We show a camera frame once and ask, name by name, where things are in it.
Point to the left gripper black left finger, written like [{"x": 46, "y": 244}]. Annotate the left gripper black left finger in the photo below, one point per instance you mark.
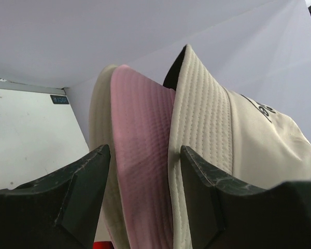
[{"x": 59, "y": 210}]

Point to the beige bucket hat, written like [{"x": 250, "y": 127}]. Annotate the beige bucket hat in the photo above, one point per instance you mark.
[{"x": 249, "y": 140}]

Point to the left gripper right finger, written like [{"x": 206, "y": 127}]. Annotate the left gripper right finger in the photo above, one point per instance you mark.
[{"x": 225, "y": 212}]

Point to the pink bucket hat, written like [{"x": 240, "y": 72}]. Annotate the pink bucket hat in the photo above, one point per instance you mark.
[{"x": 141, "y": 112}]

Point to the cream bucket hat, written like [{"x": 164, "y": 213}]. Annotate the cream bucket hat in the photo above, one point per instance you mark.
[{"x": 101, "y": 141}]

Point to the red plastic tray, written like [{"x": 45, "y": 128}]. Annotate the red plastic tray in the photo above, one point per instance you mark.
[{"x": 103, "y": 245}]

